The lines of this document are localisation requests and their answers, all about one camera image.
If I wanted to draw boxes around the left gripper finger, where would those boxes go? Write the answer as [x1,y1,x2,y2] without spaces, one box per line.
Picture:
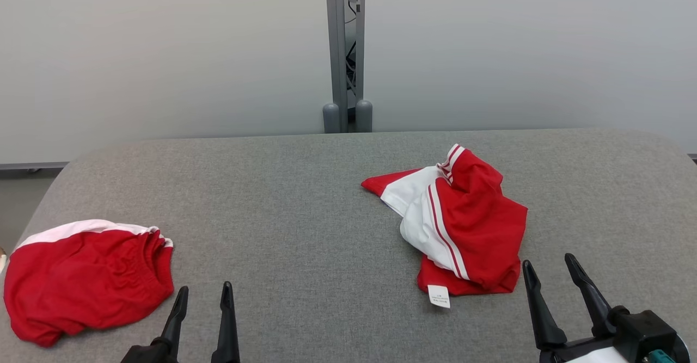
[211,281,241,363]
[161,286,189,348]

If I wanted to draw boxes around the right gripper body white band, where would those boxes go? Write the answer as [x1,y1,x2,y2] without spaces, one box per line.
[536,335,635,363]

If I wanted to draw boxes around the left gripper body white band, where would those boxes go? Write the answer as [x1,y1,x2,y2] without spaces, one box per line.
[121,339,181,363]

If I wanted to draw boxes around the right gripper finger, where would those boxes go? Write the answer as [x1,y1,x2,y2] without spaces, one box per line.
[564,253,616,337]
[522,260,567,350]

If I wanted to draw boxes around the red white basketball shorts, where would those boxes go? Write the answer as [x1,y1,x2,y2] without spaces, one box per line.
[3,219,175,348]

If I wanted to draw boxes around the red white basketball jersey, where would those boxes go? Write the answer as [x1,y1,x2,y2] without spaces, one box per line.
[361,144,528,309]

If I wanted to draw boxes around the grey cylinder post foot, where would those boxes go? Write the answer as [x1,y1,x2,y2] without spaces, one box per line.
[355,100,374,133]
[322,103,341,134]

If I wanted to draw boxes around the black cables inside post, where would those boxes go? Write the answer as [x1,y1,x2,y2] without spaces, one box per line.
[345,0,358,110]

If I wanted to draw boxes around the grey metal partition post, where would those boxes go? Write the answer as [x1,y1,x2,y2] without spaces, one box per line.
[325,0,366,133]

